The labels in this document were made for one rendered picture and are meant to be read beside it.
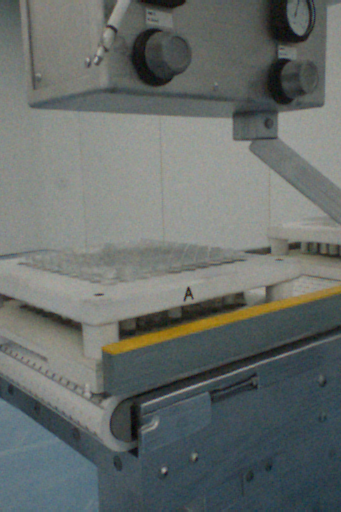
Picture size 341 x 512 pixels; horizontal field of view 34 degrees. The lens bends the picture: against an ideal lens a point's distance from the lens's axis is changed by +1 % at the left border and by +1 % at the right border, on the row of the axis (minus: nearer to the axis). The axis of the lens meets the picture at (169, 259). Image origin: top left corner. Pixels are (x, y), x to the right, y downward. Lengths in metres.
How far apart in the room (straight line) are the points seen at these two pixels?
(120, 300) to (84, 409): 0.09
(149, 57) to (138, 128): 5.12
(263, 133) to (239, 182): 4.19
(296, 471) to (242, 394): 0.20
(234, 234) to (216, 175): 0.53
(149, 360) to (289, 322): 0.16
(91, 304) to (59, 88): 0.15
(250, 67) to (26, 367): 0.32
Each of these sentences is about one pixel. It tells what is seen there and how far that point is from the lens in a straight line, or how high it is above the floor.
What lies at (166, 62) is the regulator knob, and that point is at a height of 1.06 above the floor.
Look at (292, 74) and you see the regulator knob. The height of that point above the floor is 1.06.
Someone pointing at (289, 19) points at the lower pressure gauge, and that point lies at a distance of 0.45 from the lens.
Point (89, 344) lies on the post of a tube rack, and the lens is 0.43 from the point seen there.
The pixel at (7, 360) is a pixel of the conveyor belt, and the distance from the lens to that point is 0.58.
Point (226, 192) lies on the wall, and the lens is 4.77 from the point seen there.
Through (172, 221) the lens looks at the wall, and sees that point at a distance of 5.20.
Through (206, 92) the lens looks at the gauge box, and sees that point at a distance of 0.40.
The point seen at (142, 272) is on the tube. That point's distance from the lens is 0.48.
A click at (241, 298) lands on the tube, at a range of 0.57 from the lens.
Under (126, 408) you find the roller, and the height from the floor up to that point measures 0.82.
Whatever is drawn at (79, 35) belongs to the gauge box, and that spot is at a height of 1.08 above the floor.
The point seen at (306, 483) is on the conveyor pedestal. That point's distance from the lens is 0.72.
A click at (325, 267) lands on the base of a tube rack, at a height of 0.85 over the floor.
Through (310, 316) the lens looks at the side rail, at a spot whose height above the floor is 0.85.
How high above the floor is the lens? 1.00
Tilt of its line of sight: 9 degrees down
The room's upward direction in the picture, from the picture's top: 2 degrees counter-clockwise
